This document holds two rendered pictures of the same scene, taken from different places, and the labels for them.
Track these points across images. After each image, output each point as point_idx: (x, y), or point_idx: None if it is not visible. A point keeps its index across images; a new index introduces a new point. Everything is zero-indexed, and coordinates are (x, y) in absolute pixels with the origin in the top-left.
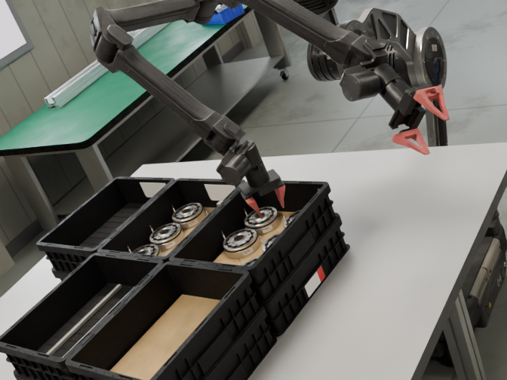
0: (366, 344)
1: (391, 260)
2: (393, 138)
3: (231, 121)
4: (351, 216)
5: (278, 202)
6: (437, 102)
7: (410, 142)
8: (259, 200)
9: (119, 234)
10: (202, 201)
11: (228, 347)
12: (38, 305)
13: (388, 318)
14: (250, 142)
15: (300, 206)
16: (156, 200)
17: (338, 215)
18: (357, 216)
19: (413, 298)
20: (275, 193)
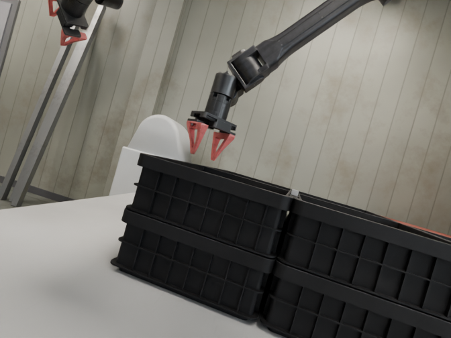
0: (111, 213)
1: (58, 241)
2: (86, 36)
3: (241, 49)
4: (92, 322)
5: (229, 219)
6: (52, 3)
7: (74, 37)
8: (268, 231)
9: (410, 229)
10: (415, 288)
11: None
12: (374, 214)
13: (87, 215)
14: (223, 72)
15: (188, 212)
16: (445, 241)
17: (127, 205)
18: (77, 318)
19: (57, 215)
20: (231, 201)
